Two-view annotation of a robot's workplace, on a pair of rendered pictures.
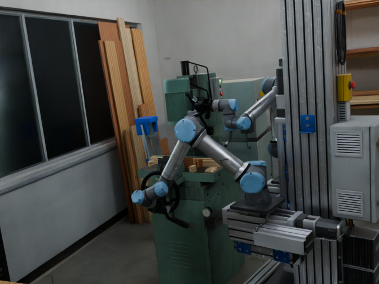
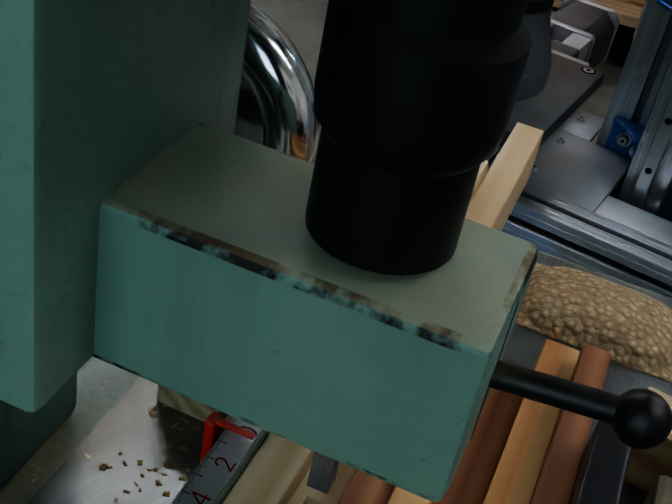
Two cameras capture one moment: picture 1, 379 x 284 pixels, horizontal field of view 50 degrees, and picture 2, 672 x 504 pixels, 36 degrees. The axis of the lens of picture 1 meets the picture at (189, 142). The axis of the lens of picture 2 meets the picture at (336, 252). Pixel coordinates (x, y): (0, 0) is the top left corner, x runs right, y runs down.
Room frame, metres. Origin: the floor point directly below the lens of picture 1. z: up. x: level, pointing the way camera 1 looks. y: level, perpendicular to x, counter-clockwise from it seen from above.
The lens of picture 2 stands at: (2.87, 0.32, 1.26)
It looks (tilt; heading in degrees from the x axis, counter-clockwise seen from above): 35 degrees down; 255
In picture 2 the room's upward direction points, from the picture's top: 12 degrees clockwise
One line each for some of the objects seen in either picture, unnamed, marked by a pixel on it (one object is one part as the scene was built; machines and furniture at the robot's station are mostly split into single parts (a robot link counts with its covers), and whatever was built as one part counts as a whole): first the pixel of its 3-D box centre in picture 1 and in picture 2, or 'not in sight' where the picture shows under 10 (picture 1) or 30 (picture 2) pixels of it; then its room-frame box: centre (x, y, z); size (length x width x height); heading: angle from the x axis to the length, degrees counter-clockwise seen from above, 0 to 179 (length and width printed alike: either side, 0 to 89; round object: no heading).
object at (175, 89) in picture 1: (178, 101); not in sight; (2.79, 0.05, 1.35); 0.18 x 0.18 x 0.31
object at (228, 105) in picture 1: (228, 105); not in sight; (2.48, -0.26, 1.32); 0.11 x 0.08 x 0.09; 60
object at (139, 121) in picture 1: (158, 178); not in sight; (3.68, 0.33, 0.58); 0.27 x 0.25 x 1.16; 64
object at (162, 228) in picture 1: (199, 231); not in sight; (2.89, -0.01, 0.36); 0.58 x 0.45 x 0.71; 150
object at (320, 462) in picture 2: not in sight; (331, 439); (2.79, 0.05, 0.97); 0.01 x 0.01 x 0.05; 60
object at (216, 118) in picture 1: (214, 114); not in sight; (2.89, -0.19, 1.23); 0.09 x 0.08 x 0.15; 150
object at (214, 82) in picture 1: (216, 88); not in sight; (2.99, -0.23, 1.40); 0.10 x 0.06 x 0.16; 150
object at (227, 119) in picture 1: (231, 121); not in sight; (2.46, -0.27, 1.22); 0.11 x 0.08 x 0.11; 24
